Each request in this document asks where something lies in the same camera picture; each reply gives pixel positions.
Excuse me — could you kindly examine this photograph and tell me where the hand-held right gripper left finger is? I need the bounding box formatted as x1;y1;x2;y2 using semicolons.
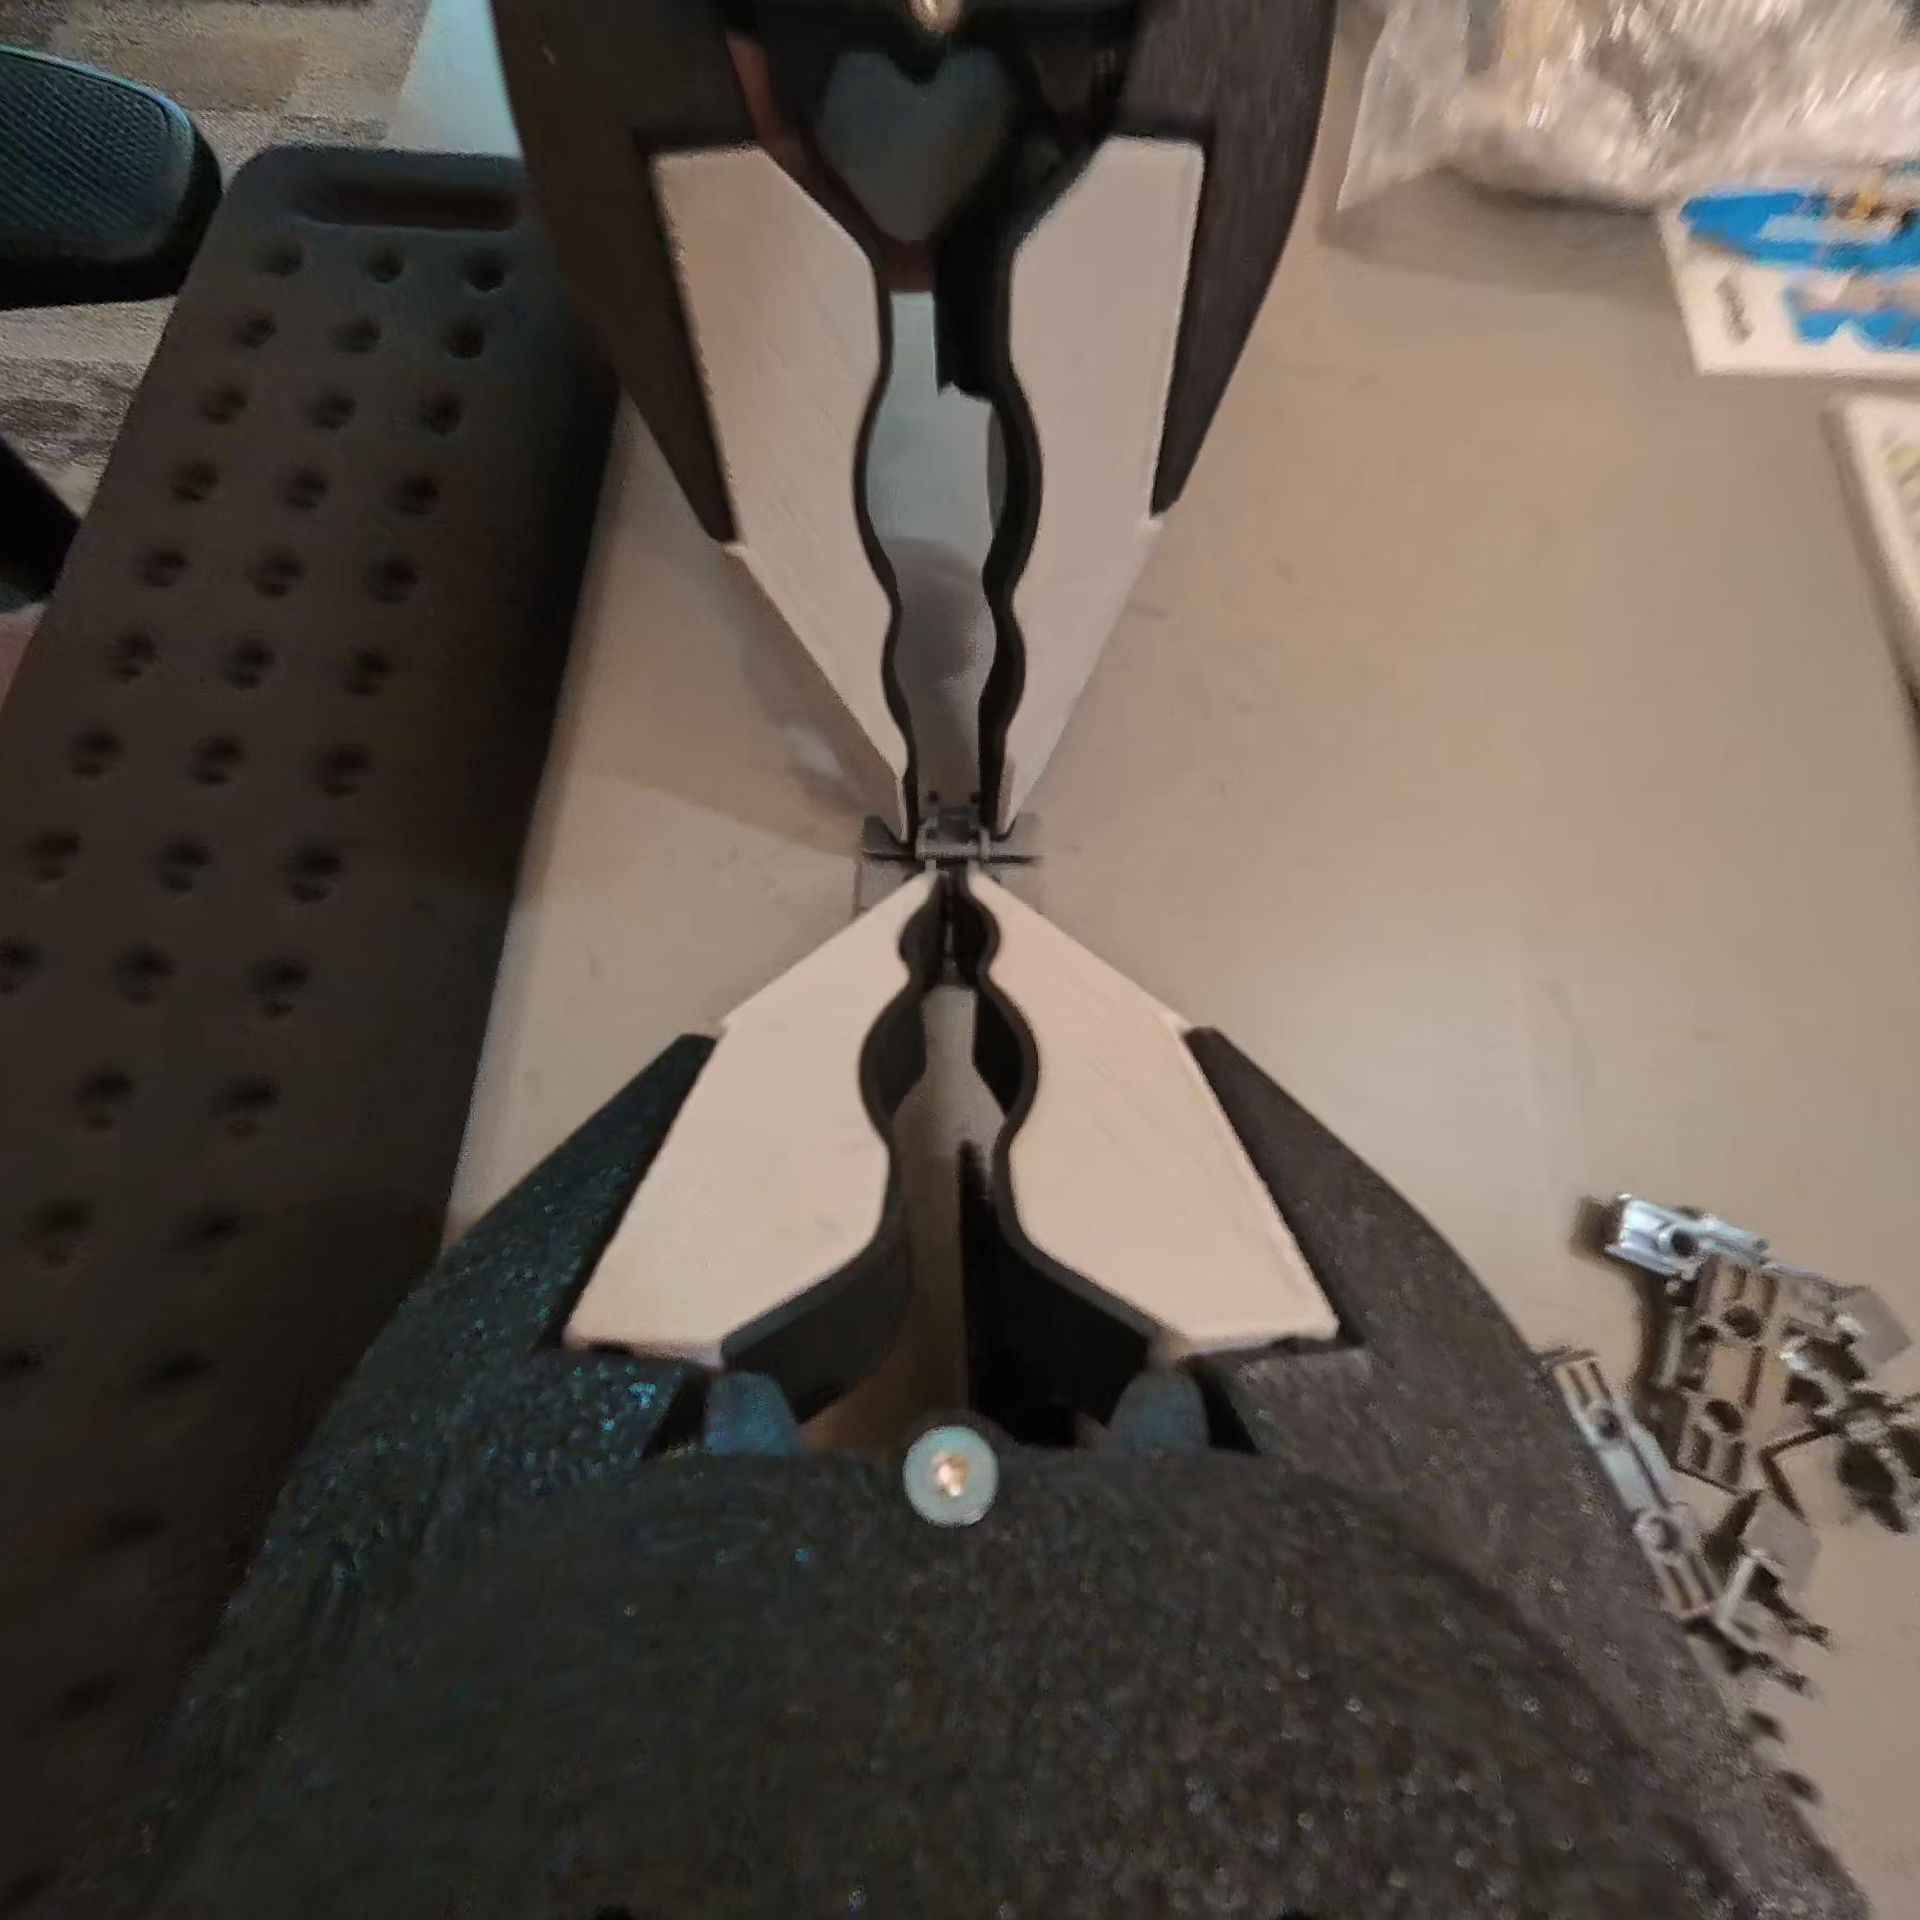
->
567;869;947;1371

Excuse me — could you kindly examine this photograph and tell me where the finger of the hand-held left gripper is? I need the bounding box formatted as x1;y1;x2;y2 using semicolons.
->
979;137;1211;830
646;137;925;830

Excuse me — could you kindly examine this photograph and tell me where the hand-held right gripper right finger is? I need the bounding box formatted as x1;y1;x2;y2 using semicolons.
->
955;869;1342;1365

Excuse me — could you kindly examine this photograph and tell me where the grey track link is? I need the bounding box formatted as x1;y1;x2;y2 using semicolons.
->
857;792;1040;869

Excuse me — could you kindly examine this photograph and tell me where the pile of grey track pieces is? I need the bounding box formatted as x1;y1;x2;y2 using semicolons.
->
1541;1189;1920;1810

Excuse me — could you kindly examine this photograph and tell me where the grey desk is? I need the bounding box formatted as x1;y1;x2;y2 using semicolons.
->
398;0;1920;1920

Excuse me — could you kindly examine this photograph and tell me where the dark office chair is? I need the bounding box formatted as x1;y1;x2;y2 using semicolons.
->
0;42;226;617

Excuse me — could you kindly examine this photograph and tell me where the bubble wrap bag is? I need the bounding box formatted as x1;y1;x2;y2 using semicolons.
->
1338;0;1920;211

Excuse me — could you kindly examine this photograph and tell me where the black perforated foam pad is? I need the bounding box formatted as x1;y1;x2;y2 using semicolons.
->
0;142;618;1920

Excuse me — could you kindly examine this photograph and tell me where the blue sticker sheet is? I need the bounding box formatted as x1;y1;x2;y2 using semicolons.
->
1658;181;1920;377

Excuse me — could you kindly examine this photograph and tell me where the instruction manual booklet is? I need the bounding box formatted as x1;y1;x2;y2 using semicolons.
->
1821;396;1920;677

